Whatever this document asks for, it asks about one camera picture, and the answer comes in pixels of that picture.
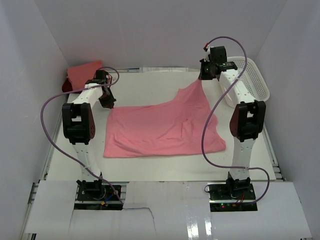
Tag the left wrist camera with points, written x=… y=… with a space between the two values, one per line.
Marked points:
x=102 y=77

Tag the white plastic basket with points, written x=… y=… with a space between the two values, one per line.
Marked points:
x=252 y=79

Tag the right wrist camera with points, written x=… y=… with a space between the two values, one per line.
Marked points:
x=215 y=54

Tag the dark red folded t-shirt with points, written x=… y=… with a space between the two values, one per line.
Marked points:
x=66 y=86

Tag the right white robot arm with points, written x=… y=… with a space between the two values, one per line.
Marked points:
x=245 y=125

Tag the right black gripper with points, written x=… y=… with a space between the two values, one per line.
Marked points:
x=203 y=76

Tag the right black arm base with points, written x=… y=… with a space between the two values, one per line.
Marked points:
x=221 y=201

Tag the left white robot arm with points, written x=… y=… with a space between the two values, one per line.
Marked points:
x=79 y=126

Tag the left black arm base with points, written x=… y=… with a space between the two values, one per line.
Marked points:
x=97 y=196

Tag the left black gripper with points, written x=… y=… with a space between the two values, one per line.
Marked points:
x=109 y=103

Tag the pink t-shirt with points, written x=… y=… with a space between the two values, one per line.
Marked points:
x=180 y=127

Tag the coral folded t-shirt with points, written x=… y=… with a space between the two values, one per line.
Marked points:
x=79 y=75

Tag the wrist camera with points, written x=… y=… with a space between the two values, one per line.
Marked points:
x=102 y=77
x=215 y=54

